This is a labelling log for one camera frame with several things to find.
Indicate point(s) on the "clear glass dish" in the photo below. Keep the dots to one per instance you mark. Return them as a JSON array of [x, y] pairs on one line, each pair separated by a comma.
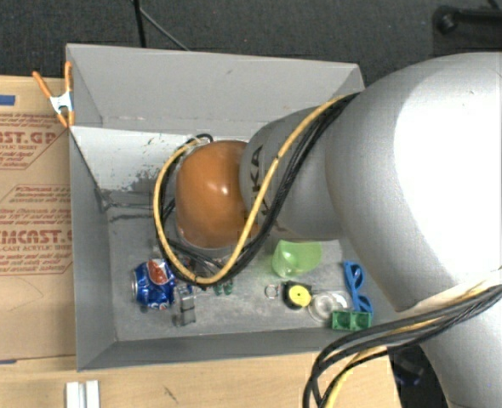
[[325, 306]]

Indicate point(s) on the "green toy brick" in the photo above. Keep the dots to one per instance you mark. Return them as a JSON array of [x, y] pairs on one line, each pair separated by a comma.
[[351, 320]]

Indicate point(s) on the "clear green plastic cup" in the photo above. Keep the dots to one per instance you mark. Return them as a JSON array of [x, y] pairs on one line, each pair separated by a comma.
[[295, 257]]

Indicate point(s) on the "blue sunglasses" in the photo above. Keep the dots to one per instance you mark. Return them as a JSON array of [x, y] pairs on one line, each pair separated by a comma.
[[355, 279]]

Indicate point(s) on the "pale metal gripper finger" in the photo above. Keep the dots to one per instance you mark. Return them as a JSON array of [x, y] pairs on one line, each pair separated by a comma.
[[178, 319], [189, 310]]

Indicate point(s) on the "grey metal bin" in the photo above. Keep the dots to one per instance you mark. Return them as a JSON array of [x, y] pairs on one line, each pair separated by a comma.
[[217, 87]]

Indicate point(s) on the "brown cardboard board red print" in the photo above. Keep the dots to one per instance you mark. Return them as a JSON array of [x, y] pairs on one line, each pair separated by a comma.
[[30, 304]]

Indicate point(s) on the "crushed blue soda can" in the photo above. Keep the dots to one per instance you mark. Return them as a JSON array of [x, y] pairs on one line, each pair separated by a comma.
[[153, 287]]

